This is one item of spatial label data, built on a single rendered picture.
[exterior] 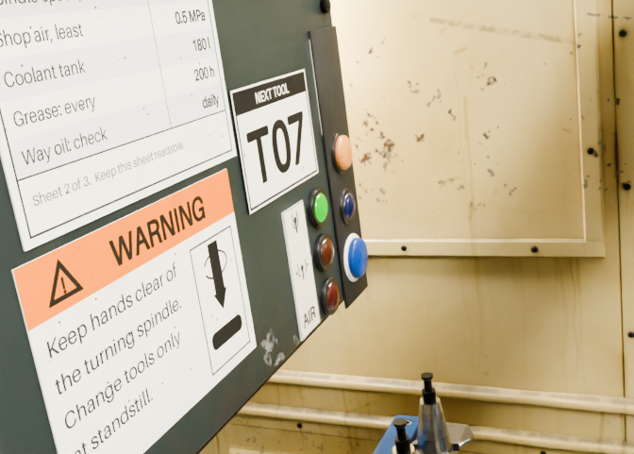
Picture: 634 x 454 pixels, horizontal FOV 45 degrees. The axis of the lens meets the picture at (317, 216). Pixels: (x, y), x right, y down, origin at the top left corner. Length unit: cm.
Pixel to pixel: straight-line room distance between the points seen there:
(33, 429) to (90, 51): 15
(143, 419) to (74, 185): 11
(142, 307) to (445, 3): 96
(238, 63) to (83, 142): 14
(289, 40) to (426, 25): 77
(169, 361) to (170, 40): 15
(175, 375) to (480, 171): 94
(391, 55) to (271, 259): 85
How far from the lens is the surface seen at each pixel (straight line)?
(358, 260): 56
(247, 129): 44
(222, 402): 42
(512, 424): 145
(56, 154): 32
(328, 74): 54
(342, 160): 54
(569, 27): 121
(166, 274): 37
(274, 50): 48
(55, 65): 32
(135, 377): 36
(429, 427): 100
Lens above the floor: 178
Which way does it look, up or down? 15 degrees down
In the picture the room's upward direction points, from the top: 8 degrees counter-clockwise
